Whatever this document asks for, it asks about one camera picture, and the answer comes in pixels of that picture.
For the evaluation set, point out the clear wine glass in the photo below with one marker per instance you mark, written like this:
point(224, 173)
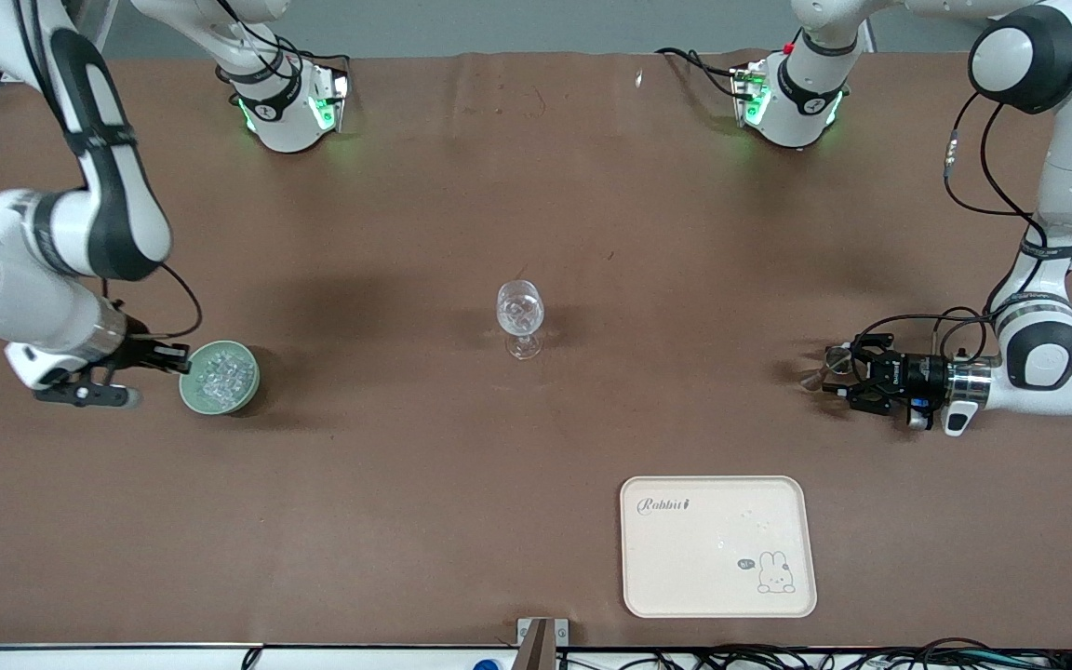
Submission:
point(521, 312)

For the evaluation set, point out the green ceramic bowl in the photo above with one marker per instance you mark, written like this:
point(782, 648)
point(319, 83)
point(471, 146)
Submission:
point(190, 395)

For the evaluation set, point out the cream tray with rabbit print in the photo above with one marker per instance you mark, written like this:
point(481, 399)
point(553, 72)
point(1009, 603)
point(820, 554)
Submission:
point(703, 558)

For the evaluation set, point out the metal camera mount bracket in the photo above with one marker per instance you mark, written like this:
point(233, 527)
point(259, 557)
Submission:
point(542, 642)

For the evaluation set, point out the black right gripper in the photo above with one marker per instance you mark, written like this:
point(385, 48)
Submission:
point(138, 351)

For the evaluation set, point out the brown table cover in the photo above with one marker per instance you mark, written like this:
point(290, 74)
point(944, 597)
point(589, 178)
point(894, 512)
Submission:
point(499, 465)

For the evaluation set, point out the steel double jigger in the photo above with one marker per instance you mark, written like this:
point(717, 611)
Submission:
point(815, 377)

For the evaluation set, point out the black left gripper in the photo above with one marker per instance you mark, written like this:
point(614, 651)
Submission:
point(919, 375)

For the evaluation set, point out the clear ice cube pile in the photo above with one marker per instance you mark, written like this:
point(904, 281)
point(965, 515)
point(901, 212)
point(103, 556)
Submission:
point(225, 377)

